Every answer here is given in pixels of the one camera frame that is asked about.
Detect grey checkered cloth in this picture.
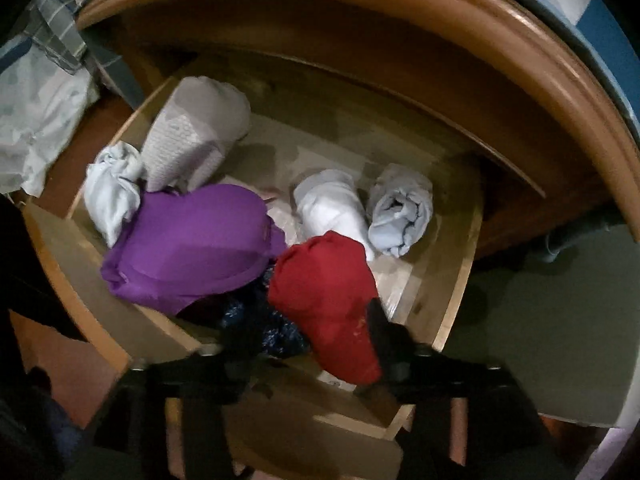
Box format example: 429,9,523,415
20,0,91,76

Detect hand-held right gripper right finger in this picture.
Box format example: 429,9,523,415
367,300,576,480

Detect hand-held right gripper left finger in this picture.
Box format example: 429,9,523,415
85,305,273,480

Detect white spotted cloth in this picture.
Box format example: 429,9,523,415
0,35,101,198

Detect red underwear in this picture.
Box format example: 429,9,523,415
266,230,385,387

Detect dark blue patterned underwear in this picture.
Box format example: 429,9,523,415
220,270,311,361

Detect grey knitted underwear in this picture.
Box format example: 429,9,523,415
141,76,252,193

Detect wooden drawer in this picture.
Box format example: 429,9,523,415
22,60,486,480

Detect white underwear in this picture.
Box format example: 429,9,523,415
292,169,377,263

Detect brown wooden nightstand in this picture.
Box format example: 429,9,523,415
75,0,640,261

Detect purple underwear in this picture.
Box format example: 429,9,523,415
100,183,288,317

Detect small light blue underwear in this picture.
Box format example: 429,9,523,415
82,141,148,248

